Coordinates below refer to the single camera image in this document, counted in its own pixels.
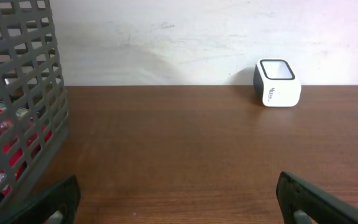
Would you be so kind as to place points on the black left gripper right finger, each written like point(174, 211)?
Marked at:
point(303, 202)

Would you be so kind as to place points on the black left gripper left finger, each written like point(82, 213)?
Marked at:
point(63, 196)

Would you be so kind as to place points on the red snack bag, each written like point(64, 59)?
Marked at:
point(22, 141)

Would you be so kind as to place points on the grey plastic mesh basket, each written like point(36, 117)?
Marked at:
point(31, 78)

